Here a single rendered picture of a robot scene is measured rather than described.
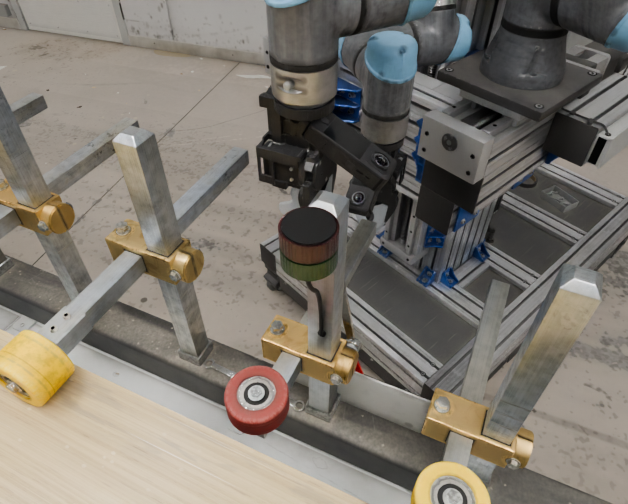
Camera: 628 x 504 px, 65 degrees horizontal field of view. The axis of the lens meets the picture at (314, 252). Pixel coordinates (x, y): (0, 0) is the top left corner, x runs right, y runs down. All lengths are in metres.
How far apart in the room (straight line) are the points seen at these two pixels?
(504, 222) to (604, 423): 0.76
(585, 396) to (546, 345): 1.34
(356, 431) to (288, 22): 0.60
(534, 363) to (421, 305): 1.09
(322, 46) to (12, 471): 0.57
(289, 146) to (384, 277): 1.14
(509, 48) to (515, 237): 1.08
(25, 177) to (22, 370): 0.32
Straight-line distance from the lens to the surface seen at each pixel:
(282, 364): 0.71
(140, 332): 0.99
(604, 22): 0.90
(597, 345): 2.04
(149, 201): 0.66
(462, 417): 0.72
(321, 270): 0.49
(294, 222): 0.48
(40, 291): 1.14
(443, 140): 0.97
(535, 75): 1.02
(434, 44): 0.89
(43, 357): 0.66
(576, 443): 1.78
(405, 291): 1.68
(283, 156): 0.61
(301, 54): 0.54
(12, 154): 0.83
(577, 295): 0.50
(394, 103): 0.78
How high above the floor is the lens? 1.46
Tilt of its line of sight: 45 degrees down
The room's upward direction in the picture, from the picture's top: straight up
